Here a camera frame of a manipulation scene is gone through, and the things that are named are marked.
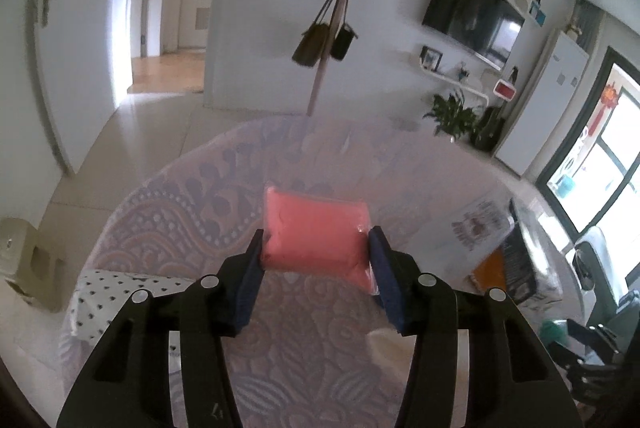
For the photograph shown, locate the dark bag beside plant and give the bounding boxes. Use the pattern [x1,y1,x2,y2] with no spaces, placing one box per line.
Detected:
[472,106,506,152]

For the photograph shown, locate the dark framed balcony door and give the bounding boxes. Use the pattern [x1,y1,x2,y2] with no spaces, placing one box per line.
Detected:
[535,46,640,239]

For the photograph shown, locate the small black picture frame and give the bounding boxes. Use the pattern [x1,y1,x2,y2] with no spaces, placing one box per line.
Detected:
[420,46,444,72]

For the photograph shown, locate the brown hanging handbag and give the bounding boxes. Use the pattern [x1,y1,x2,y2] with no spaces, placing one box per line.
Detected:
[292,0,346,68]

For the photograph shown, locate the red hanging ornament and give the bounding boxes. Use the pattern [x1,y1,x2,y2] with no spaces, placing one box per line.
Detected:
[590,81,621,134]

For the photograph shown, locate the printed cardboard box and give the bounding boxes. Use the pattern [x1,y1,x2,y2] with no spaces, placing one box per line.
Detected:
[450,198,563,309]

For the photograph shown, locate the pink coat stand pole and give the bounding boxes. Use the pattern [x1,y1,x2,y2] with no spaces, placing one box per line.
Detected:
[306,0,377,118]

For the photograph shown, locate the green potted plant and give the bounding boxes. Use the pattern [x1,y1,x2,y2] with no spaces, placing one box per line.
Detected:
[424,91,483,141]

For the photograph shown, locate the polka dot white pillow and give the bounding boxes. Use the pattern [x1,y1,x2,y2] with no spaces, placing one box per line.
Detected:
[70,271,201,344]

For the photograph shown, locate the pink plastic packet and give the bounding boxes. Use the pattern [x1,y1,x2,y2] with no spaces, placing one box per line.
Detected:
[261,185,376,296]

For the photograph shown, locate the teal crumpled wrapper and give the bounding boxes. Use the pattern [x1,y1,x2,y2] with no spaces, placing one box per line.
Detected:
[540,321,571,349]

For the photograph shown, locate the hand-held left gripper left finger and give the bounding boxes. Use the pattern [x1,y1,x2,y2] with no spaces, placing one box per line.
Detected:
[56,228,266,428]

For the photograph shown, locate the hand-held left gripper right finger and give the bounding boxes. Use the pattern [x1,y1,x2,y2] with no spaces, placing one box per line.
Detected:
[367,225,587,428]

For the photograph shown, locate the white open door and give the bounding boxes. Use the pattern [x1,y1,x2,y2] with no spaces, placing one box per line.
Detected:
[31,0,146,175]

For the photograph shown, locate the black hanging handbag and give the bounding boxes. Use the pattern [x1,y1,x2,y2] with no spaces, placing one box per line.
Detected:
[330,0,359,62]

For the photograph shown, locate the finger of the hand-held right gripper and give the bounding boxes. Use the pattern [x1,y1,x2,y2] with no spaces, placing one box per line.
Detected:
[545,321,633,391]

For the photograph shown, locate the cream crumpled tissue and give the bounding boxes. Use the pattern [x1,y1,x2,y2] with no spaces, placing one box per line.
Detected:
[366,328,417,386]

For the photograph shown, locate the white refrigerator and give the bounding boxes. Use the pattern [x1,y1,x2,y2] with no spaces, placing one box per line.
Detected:
[492,31,592,179]

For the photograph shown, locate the beige low cabinet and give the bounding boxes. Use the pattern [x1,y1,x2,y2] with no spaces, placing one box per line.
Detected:
[0,217,68,311]

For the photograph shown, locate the wall-mounted black television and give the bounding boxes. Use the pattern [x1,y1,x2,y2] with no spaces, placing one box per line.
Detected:
[421,0,526,64]

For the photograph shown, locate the white wall shelf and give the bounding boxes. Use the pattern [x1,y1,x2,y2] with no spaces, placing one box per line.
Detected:
[407,48,490,106]

